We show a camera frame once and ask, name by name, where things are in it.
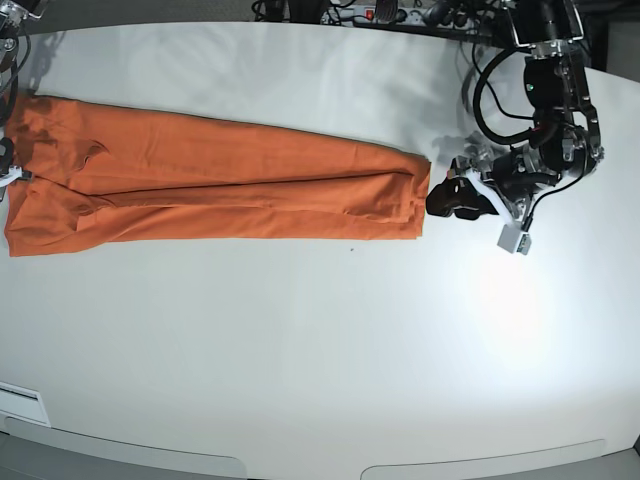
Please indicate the white power strip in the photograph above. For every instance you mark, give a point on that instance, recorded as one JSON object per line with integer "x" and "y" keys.
{"x": 423, "y": 14}

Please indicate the orange T-shirt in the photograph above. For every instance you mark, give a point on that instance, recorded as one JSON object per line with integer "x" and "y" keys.
{"x": 104, "y": 174}

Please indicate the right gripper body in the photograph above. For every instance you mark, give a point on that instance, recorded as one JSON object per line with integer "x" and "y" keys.
{"x": 6, "y": 154}

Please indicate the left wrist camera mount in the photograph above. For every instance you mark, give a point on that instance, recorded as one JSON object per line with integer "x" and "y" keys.
{"x": 484, "y": 193}

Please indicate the white label plate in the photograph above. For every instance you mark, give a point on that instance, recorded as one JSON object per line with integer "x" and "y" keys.
{"x": 23, "y": 404}

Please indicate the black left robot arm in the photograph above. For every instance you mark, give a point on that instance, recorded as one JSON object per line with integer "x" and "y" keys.
{"x": 564, "y": 139}

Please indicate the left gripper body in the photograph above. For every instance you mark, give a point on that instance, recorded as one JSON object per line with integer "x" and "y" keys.
{"x": 516, "y": 175}

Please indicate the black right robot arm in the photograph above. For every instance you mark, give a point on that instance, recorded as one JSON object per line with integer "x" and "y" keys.
{"x": 15, "y": 50}

